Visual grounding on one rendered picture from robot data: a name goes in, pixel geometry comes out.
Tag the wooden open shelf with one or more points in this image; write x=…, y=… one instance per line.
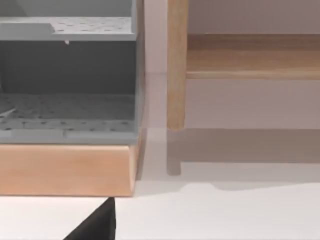
x=250, y=60

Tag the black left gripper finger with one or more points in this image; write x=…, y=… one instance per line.
x=101, y=222

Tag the pale wooden drawer front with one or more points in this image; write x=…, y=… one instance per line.
x=65, y=170

